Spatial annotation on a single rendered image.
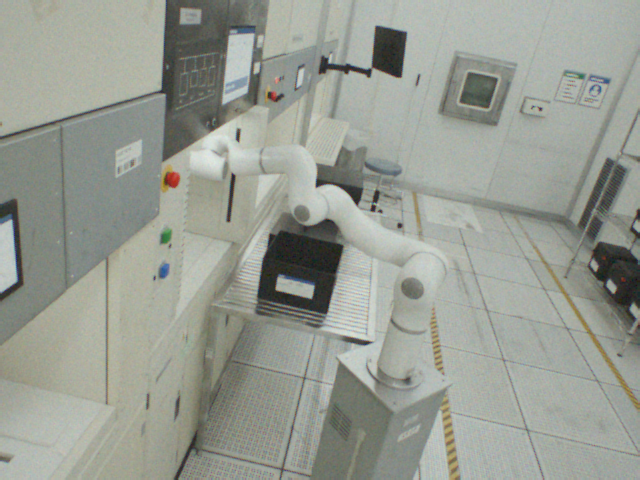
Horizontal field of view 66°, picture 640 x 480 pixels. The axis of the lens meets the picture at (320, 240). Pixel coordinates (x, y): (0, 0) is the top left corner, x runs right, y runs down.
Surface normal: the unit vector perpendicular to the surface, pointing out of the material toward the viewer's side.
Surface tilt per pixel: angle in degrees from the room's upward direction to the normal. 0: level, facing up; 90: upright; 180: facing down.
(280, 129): 90
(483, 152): 90
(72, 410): 0
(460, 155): 90
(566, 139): 90
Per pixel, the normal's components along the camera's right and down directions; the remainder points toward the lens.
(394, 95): -0.13, 0.39
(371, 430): -0.78, 0.13
